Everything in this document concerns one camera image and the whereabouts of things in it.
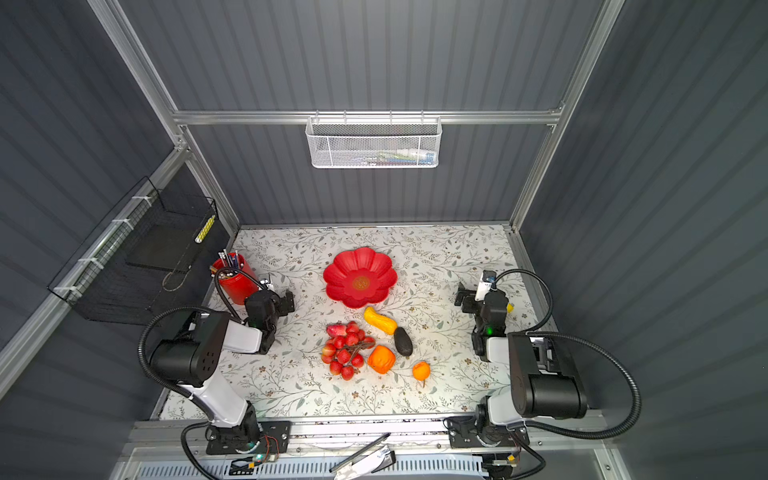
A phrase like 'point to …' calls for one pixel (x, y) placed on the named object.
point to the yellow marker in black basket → (204, 229)
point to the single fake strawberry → (337, 329)
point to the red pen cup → (235, 284)
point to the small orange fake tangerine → (421, 371)
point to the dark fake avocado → (403, 342)
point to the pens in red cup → (232, 261)
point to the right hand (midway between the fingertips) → (481, 286)
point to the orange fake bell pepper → (382, 359)
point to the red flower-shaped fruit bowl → (360, 277)
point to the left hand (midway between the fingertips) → (270, 293)
